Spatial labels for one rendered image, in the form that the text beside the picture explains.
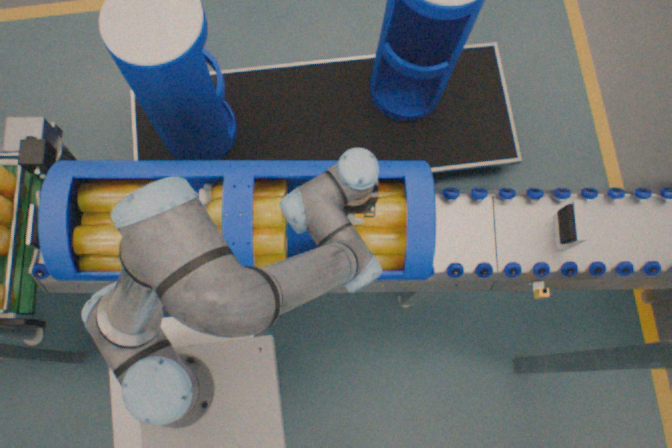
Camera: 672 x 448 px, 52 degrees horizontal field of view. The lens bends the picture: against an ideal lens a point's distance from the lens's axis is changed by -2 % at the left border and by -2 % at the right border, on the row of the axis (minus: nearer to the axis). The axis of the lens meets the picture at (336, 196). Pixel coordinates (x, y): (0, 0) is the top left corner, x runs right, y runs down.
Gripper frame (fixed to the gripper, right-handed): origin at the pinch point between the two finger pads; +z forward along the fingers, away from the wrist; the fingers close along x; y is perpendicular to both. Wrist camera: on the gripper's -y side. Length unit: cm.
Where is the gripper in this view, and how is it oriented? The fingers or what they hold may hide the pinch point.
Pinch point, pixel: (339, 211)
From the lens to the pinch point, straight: 159.7
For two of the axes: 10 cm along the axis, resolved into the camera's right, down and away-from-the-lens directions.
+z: -0.4, 2.6, 9.6
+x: -0.1, -9.7, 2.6
